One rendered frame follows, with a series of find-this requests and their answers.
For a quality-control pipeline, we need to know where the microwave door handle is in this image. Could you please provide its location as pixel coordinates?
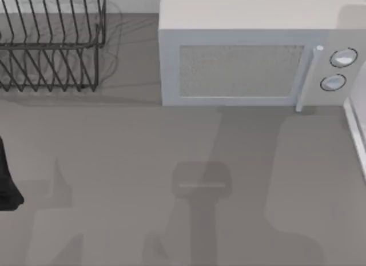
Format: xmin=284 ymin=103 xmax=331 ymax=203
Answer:
xmin=295 ymin=45 xmax=324 ymax=112

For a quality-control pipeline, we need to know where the dark wire dish rack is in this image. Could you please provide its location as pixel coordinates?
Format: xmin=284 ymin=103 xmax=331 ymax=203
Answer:
xmin=0 ymin=0 xmax=109 ymax=93

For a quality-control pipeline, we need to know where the microwave door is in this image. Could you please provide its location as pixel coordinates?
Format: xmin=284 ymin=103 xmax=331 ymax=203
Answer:
xmin=158 ymin=29 xmax=315 ymax=107

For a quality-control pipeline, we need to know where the pale microwave oven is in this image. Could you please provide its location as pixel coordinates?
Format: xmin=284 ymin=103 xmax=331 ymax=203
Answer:
xmin=158 ymin=0 xmax=366 ymax=112

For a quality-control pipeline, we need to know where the small microwave knob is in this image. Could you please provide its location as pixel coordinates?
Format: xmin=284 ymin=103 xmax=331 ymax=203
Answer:
xmin=320 ymin=73 xmax=347 ymax=92

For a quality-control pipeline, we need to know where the large microwave knob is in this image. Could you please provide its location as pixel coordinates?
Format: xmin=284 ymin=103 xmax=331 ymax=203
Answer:
xmin=329 ymin=47 xmax=359 ymax=68

